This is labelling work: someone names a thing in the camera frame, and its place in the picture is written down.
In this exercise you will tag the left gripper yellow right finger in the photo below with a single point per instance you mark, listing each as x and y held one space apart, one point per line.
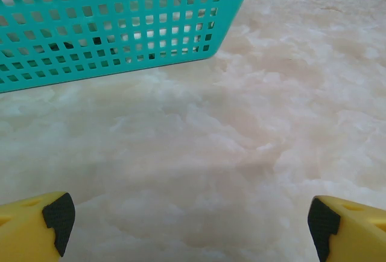
359 235

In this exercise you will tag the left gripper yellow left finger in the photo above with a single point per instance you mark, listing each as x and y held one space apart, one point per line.
21 231

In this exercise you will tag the teal plastic mesh basket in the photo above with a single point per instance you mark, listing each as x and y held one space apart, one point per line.
232 2

